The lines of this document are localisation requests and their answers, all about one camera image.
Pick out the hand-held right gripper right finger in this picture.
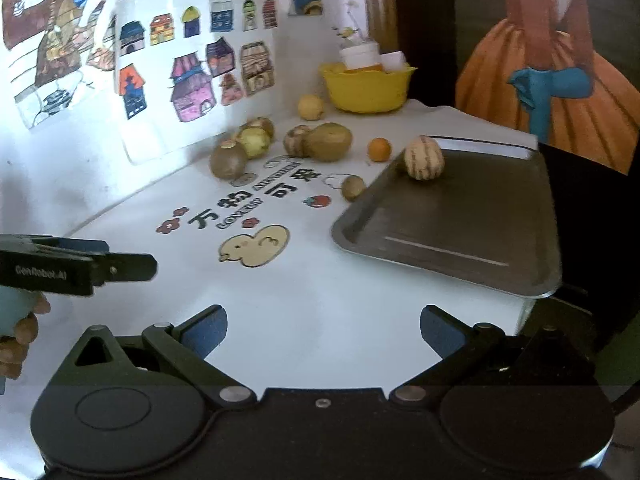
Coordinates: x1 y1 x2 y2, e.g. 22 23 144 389
389 305 596 403

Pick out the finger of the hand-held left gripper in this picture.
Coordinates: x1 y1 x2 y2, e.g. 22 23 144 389
0 234 111 259
92 254 158 288

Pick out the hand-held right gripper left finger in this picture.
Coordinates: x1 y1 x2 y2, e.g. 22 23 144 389
74 305 253 408

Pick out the metal baking tray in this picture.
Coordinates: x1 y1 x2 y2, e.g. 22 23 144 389
331 135 563 301

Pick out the person's left hand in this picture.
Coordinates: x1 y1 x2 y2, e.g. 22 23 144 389
0 297 51 381

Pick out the white printed table cloth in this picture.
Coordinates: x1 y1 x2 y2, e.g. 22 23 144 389
0 97 551 480

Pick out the small green-brown kiwi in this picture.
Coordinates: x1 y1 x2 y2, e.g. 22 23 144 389
341 175 366 200

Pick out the large striped pepino melon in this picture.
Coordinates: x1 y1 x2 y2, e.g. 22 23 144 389
404 135 444 181

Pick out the yellow-green round fruit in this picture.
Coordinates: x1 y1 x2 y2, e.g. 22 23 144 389
236 127 272 159

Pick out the large brown kiwi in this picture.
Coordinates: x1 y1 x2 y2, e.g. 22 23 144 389
305 123 353 162

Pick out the yellow lemon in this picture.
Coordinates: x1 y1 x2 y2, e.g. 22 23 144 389
298 95 326 121

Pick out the yellow plastic bowl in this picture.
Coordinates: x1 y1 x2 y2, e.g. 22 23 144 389
320 61 418 114

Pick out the white paper roll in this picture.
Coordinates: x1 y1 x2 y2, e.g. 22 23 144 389
379 51 412 74

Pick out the white jar with orange label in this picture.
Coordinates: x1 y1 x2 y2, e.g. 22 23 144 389
340 42 384 74

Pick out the printed cloth with dress figure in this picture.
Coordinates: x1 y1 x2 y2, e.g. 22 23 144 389
452 0 640 176

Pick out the small yellow flower sprig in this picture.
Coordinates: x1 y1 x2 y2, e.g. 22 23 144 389
334 0 363 43

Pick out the house drawings wall poster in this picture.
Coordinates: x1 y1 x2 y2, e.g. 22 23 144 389
112 0 281 165

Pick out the cartoon figure wall poster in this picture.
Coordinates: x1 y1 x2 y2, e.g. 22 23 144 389
0 0 208 131

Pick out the brown wooden frame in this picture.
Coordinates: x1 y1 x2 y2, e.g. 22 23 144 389
362 0 399 106

